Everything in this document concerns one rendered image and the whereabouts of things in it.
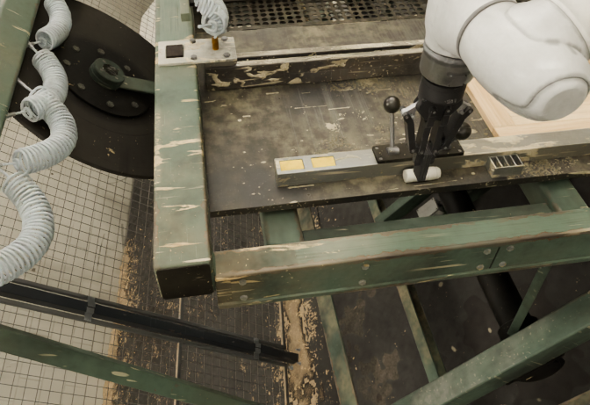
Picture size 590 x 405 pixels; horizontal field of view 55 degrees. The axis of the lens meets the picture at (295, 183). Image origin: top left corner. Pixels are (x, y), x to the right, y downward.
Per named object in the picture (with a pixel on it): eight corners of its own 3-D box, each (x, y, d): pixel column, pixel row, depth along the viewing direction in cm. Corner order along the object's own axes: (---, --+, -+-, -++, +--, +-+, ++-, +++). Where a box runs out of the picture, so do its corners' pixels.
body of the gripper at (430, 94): (428, 89, 89) (417, 133, 95) (478, 85, 90) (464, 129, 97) (413, 62, 94) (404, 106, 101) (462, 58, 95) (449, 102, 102)
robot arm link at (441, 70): (492, 57, 85) (482, 89, 90) (470, 25, 91) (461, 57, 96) (435, 61, 84) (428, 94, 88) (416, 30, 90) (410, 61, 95)
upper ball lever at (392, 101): (403, 157, 123) (403, 96, 119) (386, 159, 122) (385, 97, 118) (398, 153, 126) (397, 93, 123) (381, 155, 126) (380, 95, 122)
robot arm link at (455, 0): (407, 30, 90) (447, 76, 81) (426, -69, 79) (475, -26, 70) (467, 20, 92) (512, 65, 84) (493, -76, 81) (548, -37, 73)
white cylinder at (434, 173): (405, 185, 124) (439, 182, 125) (407, 176, 122) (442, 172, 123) (401, 176, 126) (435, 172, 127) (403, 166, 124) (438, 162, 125)
